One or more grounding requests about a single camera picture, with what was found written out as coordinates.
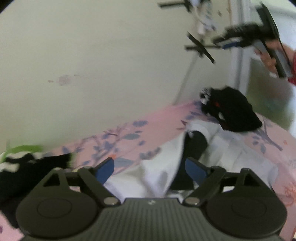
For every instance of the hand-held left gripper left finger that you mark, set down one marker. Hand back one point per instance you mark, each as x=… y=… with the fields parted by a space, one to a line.
x=105 y=170

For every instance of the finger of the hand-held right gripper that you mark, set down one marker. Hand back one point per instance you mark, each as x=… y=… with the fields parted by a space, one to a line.
x=238 y=34

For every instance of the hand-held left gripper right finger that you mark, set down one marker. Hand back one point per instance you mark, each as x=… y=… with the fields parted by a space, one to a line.
x=195 y=170

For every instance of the white shirt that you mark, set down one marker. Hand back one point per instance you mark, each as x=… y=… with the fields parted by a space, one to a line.
x=157 y=171

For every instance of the black sweater with green cuffs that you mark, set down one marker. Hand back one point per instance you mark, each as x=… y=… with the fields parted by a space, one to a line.
x=23 y=178

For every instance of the person's right forearm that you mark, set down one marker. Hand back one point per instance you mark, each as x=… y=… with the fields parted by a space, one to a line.
x=292 y=67

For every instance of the person's right hand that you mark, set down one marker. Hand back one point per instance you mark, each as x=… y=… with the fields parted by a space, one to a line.
x=269 y=62

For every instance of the dark cloth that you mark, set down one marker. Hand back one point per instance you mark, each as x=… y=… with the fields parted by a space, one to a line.
x=195 y=144

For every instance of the pink floral bedsheet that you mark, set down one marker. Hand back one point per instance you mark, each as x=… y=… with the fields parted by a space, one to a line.
x=129 y=141

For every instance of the black patterned garment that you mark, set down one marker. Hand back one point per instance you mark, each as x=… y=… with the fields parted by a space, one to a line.
x=235 y=111

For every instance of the black wall bracket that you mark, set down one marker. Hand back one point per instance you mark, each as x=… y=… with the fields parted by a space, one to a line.
x=178 y=4
x=201 y=47

